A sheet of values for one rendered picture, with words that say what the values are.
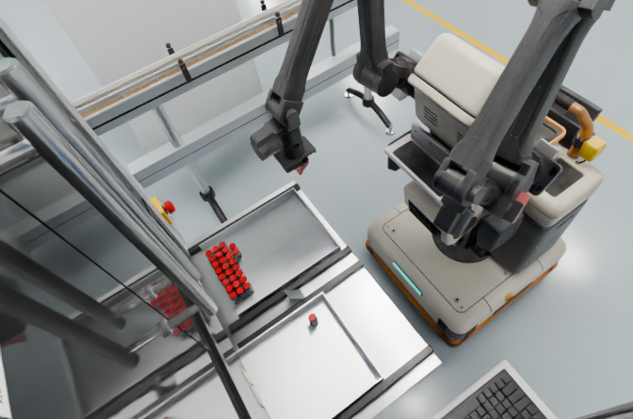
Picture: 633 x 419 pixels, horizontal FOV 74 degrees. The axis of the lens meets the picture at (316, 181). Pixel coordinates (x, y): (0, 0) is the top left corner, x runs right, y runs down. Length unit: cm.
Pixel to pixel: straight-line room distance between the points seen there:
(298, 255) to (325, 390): 37
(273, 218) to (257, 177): 125
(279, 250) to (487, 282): 97
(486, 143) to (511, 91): 9
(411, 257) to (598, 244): 100
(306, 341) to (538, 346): 127
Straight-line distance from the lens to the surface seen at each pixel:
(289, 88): 96
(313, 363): 115
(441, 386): 205
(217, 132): 213
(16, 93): 39
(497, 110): 78
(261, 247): 129
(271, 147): 102
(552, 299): 228
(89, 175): 37
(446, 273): 190
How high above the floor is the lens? 200
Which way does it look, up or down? 54 degrees down
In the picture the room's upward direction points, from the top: 11 degrees counter-clockwise
